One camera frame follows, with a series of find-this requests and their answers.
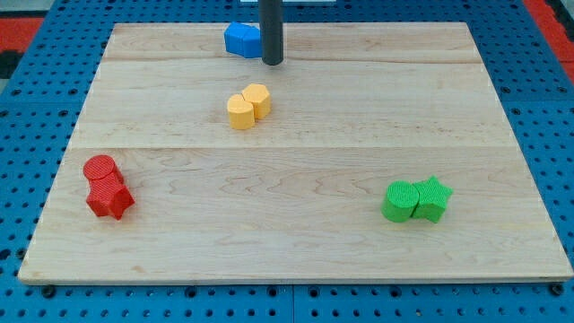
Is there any blue cube block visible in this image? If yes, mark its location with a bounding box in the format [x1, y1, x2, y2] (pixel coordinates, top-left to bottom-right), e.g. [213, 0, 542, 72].
[223, 22, 248, 56]

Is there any green cylinder block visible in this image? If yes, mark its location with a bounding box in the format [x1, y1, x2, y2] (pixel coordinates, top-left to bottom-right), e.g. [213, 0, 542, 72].
[380, 180, 420, 223]

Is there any light wooden board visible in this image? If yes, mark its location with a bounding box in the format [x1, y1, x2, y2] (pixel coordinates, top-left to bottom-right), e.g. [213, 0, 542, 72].
[18, 22, 573, 285]

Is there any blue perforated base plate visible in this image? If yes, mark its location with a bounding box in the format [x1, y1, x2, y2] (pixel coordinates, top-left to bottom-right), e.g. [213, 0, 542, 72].
[1, 1, 573, 322]

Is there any red star block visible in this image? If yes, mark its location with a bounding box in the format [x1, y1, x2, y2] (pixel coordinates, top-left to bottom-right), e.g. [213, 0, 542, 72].
[86, 173, 135, 221]

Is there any yellow half-round block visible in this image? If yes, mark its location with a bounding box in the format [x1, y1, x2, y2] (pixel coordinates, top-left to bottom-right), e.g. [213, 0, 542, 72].
[227, 94, 256, 130]

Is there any red cylinder block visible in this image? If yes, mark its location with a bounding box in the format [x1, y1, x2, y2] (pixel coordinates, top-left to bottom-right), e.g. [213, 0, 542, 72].
[83, 154, 124, 183]

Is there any green star block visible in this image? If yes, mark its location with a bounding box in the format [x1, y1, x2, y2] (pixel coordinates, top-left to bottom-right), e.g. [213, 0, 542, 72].
[412, 176, 454, 223]

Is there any yellow hexagonal block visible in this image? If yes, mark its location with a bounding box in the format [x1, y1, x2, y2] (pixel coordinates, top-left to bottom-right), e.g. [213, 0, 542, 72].
[241, 83, 272, 119]

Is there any blue hexagonal block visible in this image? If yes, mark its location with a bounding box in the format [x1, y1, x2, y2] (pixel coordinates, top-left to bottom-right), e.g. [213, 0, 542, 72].
[241, 26, 262, 58]

